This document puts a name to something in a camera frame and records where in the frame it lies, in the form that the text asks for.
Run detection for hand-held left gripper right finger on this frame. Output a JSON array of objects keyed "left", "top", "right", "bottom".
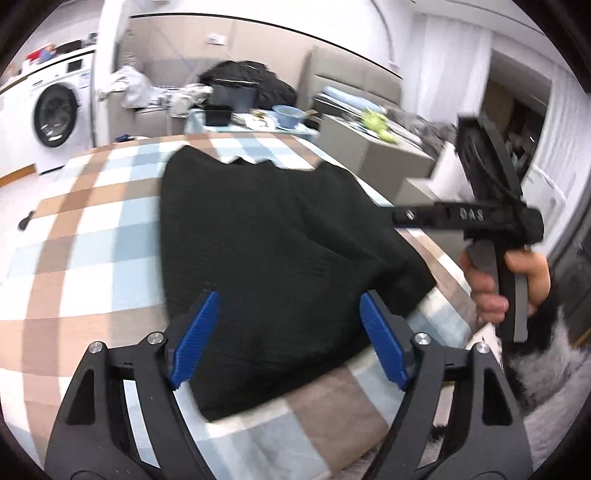
[{"left": 359, "top": 291, "right": 534, "bottom": 480}]

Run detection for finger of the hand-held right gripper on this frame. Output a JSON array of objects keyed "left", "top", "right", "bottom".
[{"left": 379, "top": 203, "right": 437, "bottom": 229}]

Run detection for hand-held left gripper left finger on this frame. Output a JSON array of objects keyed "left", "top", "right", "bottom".
[{"left": 44, "top": 290, "right": 220, "bottom": 480}]

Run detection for black knit sweater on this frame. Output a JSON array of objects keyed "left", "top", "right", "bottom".
[{"left": 159, "top": 145, "right": 437, "bottom": 423}]

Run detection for person's right forearm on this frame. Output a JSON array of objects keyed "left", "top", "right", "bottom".
[{"left": 503, "top": 277, "right": 583, "bottom": 361}]

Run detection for grey clothes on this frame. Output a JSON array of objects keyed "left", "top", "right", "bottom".
[{"left": 383, "top": 104, "right": 458, "bottom": 148}]

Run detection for person's right hand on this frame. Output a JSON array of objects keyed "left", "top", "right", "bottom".
[{"left": 459, "top": 251, "right": 552, "bottom": 324}]

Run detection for green plush toy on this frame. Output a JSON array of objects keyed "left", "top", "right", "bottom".
[{"left": 362, "top": 111, "right": 398, "bottom": 141}]

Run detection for open wardrobe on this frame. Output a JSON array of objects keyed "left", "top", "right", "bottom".
[{"left": 480, "top": 51, "right": 552, "bottom": 176}]

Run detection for checkered blanket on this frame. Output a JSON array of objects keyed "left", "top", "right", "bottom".
[{"left": 0, "top": 131, "right": 499, "bottom": 480}]

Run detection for blue pillow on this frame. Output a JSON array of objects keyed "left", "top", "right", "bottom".
[{"left": 321, "top": 85, "right": 370, "bottom": 109}]

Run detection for grey upholstered bed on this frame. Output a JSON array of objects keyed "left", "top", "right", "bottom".
[{"left": 300, "top": 46, "right": 458, "bottom": 148}]

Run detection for blue bowl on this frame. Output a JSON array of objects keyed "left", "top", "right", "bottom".
[{"left": 271, "top": 105, "right": 305, "bottom": 129}]

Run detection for white curtain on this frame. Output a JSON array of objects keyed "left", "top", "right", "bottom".
[{"left": 418, "top": 14, "right": 492, "bottom": 93}]

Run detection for snack packet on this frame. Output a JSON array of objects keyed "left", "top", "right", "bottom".
[{"left": 231, "top": 111, "right": 278, "bottom": 130}]

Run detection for black quilted jacket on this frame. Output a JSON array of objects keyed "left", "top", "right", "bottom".
[{"left": 198, "top": 60, "right": 298, "bottom": 112}]

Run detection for person's fluffy grey clothing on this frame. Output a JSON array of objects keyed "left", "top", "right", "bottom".
[{"left": 429, "top": 314, "right": 591, "bottom": 462}]

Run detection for black plastic tray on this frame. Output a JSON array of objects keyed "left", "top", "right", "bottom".
[{"left": 203, "top": 105, "right": 233, "bottom": 127}]

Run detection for white washing machine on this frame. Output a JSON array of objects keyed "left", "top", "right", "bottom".
[{"left": 0, "top": 48, "right": 100, "bottom": 174}]

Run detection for light blue cloth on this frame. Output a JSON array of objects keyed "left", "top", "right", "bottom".
[{"left": 104, "top": 65, "right": 213, "bottom": 116}]

